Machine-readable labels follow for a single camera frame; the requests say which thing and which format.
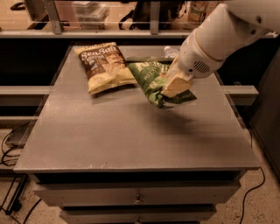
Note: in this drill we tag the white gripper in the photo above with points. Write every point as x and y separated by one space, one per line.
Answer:
196 59

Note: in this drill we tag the green jalapeno chip bag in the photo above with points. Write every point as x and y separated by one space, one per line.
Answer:
150 76

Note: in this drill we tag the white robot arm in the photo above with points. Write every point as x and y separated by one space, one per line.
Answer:
231 26

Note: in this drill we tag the brown sea salt chip bag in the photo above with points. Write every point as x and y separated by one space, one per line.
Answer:
105 67

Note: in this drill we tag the colourful snack bag on shelf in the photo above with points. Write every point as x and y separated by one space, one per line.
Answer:
199 10

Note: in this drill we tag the black bag on shelf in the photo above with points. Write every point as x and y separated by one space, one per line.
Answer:
144 12

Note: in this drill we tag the clear plastic water bottle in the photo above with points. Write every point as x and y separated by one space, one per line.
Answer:
170 53

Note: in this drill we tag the grey cabinet with drawers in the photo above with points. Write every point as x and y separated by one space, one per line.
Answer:
118 137

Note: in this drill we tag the clear plastic container on shelf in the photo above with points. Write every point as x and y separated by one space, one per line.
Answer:
90 14

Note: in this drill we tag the upper grey drawer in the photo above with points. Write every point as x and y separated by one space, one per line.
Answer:
135 194

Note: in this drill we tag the grey drawer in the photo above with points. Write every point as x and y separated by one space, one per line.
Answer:
138 215
135 194

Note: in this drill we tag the lower grey drawer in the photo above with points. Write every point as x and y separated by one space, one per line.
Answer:
138 215

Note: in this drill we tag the grey metal shelf rail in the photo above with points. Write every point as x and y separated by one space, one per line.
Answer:
93 32

